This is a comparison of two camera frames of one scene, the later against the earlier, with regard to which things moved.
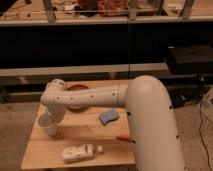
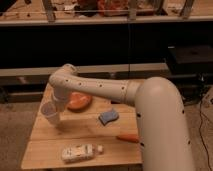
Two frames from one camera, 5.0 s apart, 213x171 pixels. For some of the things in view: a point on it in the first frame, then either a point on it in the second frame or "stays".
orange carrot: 123,137 stays
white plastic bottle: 80,152 stays
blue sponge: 106,117 stays
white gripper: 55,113 to 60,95
